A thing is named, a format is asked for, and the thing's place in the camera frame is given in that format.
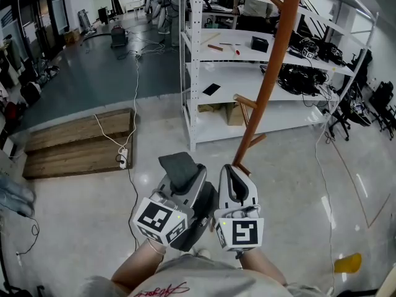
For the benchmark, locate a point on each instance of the person's right forearm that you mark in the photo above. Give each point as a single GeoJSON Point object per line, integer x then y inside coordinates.
{"type": "Point", "coordinates": [260, 266]}

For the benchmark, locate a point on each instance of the black flat phone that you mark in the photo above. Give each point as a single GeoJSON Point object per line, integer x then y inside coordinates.
{"type": "Point", "coordinates": [211, 89]}

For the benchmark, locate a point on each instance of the person's left forearm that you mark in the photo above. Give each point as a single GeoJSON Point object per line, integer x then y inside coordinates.
{"type": "Point", "coordinates": [136, 268]}

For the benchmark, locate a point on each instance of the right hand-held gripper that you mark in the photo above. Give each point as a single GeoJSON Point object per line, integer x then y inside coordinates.
{"type": "Point", "coordinates": [244, 232]}

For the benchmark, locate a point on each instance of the white red-tipped tool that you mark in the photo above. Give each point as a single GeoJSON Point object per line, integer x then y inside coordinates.
{"type": "Point", "coordinates": [230, 46]}

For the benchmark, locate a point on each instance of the brown wooden coat stand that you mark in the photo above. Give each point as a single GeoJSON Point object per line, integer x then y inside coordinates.
{"type": "Point", "coordinates": [272, 67]}

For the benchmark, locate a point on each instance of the blue denim cloth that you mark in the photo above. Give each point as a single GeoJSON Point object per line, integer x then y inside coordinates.
{"type": "Point", "coordinates": [15, 196]}

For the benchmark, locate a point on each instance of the pale wooden slat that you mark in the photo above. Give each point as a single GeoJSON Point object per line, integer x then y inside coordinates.
{"type": "Point", "coordinates": [210, 39]}

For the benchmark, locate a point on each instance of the white metal shelving unit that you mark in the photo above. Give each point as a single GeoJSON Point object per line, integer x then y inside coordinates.
{"type": "Point", "coordinates": [235, 76]}

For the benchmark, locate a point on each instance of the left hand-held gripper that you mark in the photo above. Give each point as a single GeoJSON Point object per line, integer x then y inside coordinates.
{"type": "Point", "coordinates": [161, 221]}

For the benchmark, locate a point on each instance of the white power strip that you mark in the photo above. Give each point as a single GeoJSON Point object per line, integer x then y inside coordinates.
{"type": "Point", "coordinates": [123, 158]}

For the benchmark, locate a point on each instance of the person's white right shoe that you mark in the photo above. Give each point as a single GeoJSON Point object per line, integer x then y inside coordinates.
{"type": "Point", "coordinates": [201, 252]}

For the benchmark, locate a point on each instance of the black equipment pile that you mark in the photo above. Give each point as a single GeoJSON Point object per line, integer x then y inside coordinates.
{"type": "Point", "coordinates": [321, 49]}

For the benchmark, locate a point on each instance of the small black box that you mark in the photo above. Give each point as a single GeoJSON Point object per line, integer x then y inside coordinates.
{"type": "Point", "coordinates": [260, 44]}

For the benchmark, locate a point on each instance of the person's white printed shirt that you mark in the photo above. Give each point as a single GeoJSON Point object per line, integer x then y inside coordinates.
{"type": "Point", "coordinates": [201, 277]}

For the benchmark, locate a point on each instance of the black wheeled case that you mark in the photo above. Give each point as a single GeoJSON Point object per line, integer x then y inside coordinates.
{"type": "Point", "coordinates": [119, 36]}

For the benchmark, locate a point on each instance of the black office chair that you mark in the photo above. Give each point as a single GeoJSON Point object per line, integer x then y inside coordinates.
{"type": "Point", "coordinates": [352, 113]}
{"type": "Point", "coordinates": [360, 63]}
{"type": "Point", "coordinates": [385, 104]}

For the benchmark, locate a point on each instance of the yellow plastic container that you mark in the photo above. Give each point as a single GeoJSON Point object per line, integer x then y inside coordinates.
{"type": "Point", "coordinates": [348, 263]}

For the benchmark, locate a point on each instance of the wooden step platform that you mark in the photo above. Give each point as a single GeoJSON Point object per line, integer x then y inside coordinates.
{"type": "Point", "coordinates": [74, 147]}

